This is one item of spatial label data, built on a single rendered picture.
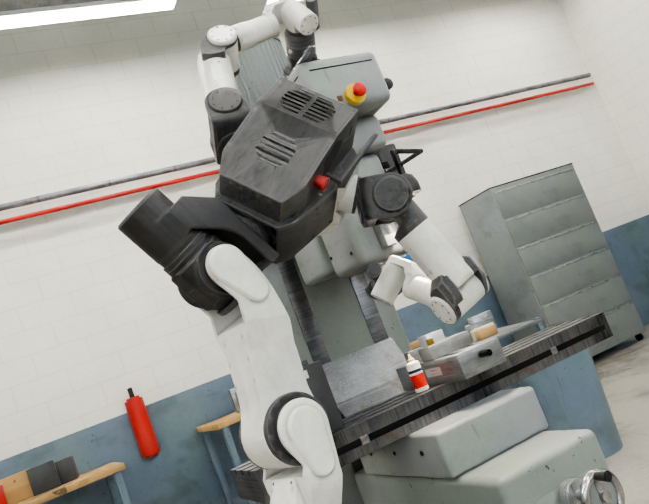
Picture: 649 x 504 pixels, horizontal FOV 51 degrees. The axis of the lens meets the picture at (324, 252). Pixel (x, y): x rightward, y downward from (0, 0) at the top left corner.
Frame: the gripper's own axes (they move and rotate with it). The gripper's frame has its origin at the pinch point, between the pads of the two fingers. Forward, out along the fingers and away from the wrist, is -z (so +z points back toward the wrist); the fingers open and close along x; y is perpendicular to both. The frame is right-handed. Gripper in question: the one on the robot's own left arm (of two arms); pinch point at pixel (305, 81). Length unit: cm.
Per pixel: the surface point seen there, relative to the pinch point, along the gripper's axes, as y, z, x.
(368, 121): -23.4, -2.4, 11.1
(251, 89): 16.3, -9.8, -14.0
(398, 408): -95, -37, -13
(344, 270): -52, -30, -10
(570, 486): -133, -25, 12
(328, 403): -87, -35, -29
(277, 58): 22.4, -5.5, -2.1
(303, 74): -18.5, 17.0, -5.6
